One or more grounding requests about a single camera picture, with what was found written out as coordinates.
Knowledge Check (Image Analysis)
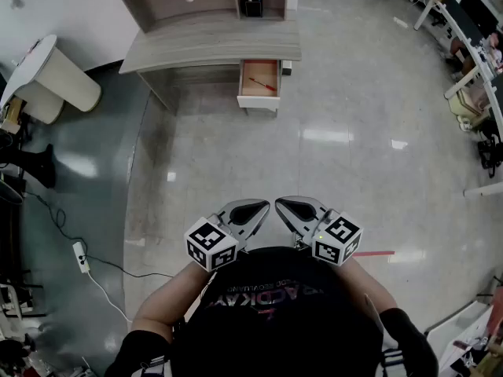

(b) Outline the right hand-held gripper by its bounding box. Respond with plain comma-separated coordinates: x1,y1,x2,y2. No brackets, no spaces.
275,195,365,268

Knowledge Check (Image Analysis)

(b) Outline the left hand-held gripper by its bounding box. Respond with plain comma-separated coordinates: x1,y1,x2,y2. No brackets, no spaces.
184,198,271,273

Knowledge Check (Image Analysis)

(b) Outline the white drawer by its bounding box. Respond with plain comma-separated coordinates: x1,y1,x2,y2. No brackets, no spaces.
236,58,283,117

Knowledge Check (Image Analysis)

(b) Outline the person's left forearm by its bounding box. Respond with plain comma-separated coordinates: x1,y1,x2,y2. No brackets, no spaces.
131,260,218,334

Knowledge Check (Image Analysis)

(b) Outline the person's right forearm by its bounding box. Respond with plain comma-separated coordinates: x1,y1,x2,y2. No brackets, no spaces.
333,256,398,318

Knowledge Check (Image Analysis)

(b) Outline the grey wooden desk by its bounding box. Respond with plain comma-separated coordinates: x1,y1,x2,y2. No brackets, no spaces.
118,18,303,117

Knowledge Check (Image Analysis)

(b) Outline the white long office desk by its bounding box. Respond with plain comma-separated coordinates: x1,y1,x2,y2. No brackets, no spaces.
408,0,503,122

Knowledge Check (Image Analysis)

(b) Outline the person's black t-shirt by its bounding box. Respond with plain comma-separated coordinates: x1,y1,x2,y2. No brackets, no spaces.
105,245,439,377

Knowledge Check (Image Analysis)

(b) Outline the red screwdriver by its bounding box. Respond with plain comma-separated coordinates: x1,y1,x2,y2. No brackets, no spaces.
248,76,277,92

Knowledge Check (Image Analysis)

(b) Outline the white power strip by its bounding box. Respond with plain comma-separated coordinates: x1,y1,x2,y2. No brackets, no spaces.
72,240,93,274

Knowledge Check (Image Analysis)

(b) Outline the white cluttered shelf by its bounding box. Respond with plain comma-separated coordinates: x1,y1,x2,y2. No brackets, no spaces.
426,276,503,377

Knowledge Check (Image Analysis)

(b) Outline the black office chair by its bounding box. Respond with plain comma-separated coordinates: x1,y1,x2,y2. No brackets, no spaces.
476,120,503,179

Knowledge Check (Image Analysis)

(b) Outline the black pen holder box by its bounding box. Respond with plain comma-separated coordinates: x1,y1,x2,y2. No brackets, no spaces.
240,0,265,19

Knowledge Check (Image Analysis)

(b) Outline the black stand base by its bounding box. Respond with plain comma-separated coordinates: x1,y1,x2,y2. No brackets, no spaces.
0,143,57,190

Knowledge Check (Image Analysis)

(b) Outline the white round table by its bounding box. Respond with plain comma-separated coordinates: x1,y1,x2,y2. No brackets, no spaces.
0,33,103,126

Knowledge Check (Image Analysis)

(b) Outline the black computer monitor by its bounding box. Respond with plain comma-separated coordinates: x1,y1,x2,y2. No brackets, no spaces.
459,0,500,35

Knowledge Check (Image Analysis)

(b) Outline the black floor cable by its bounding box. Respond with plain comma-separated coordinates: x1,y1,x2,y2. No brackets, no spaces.
23,192,176,280

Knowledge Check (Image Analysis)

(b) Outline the white floor cable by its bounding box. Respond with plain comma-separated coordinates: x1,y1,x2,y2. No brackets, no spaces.
86,270,134,325

